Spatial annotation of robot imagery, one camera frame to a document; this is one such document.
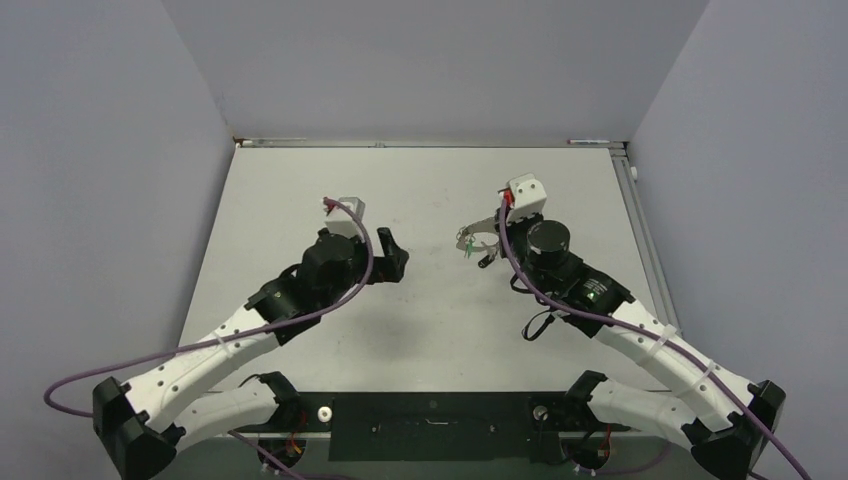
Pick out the large steel carabiner keyring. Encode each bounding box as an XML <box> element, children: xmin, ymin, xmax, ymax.
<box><xmin>455</xmin><ymin>216</ymin><xmax>501</xmax><ymax>259</ymax></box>

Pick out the key with black tag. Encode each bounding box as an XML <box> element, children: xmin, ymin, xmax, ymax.
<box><xmin>477</xmin><ymin>253</ymin><xmax>499</xmax><ymax>269</ymax></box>

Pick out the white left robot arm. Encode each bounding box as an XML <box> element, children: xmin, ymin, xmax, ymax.
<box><xmin>92</xmin><ymin>227</ymin><xmax>410</xmax><ymax>479</ymax></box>

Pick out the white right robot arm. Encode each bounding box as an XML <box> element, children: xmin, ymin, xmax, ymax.
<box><xmin>493</xmin><ymin>205</ymin><xmax>787</xmax><ymax>479</ymax></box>

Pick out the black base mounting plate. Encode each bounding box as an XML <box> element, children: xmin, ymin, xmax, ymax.
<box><xmin>244</xmin><ymin>392</ymin><xmax>608</xmax><ymax>463</ymax></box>

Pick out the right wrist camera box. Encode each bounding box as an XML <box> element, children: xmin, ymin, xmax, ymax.
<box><xmin>499</xmin><ymin>173</ymin><xmax>547</xmax><ymax>225</ymax></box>

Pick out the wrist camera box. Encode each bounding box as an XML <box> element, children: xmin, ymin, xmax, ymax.
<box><xmin>324</xmin><ymin>197</ymin><xmax>366</xmax><ymax>238</ymax></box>
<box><xmin>499</xmin><ymin>173</ymin><xmax>547</xmax><ymax>225</ymax></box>

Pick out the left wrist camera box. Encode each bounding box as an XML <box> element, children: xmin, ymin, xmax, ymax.
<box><xmin>324</xmin><ymin>197</ymin><xmax>366</xmax><ymax>238</ymax></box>

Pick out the aluminium right side rail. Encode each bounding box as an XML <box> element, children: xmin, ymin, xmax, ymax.
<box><xmin>609</xmin><ymin>142</ymin><xmax>682</xmax><ymax>333</ymax></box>

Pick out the aluminium rail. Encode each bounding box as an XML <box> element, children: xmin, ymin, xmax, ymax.
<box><xmin>609</xmin><ymin>142</ymin><xmax>682</xmax><ymax>333</ymax></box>
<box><xmin>234</xmin><ymin>138</ymin><xmax>627</xmax><ymax>150</ymax></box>

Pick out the aluminium back rail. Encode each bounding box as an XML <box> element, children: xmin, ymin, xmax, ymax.
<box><xmin>234</xmin><ymin>138</ymin><xmax>627</xmax><ymax>150</ymax></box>

